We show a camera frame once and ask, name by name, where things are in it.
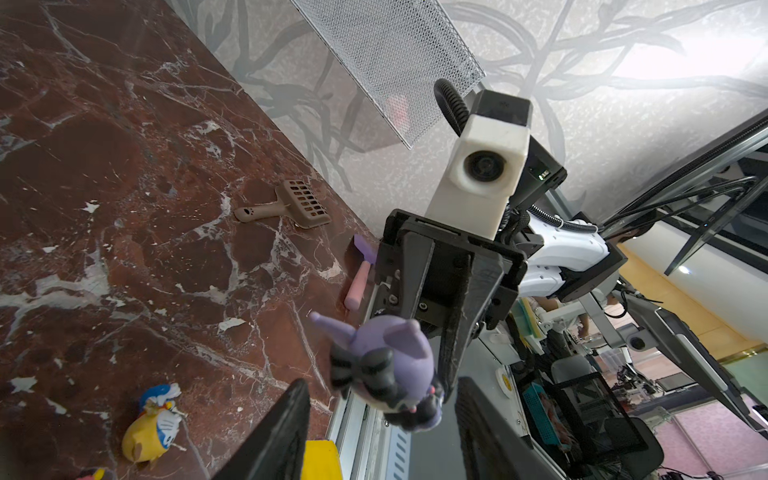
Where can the pink object in basket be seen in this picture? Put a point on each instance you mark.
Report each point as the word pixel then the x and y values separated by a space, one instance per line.
pixel 398 110

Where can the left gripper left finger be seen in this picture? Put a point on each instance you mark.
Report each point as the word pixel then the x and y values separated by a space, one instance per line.
pixel 275 448

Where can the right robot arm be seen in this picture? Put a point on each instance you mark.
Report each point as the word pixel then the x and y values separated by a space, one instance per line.
pixel 565 259

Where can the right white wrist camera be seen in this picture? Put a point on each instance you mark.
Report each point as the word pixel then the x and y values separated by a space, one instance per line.
pixel 495 165

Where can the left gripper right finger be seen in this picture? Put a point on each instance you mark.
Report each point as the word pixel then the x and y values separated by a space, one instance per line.
pixel 491 449

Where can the brown toy sieve scoop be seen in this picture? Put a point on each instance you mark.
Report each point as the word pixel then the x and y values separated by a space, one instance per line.
pixel 295 200

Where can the yellow doraemon figure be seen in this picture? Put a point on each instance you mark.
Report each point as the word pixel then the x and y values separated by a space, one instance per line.
pixel 155 429

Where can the yellow plastic toy shovel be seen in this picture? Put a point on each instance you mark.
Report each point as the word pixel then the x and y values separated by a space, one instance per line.
pixel 321 461

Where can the white wire mesh basket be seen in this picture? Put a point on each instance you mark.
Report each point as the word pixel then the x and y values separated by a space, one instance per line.
pixel 396 47

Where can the purple kuromi figure black bow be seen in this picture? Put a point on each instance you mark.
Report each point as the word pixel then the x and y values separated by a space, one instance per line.
pixel 389 363

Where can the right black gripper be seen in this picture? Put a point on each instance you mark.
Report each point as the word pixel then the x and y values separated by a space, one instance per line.
pixel 449 278

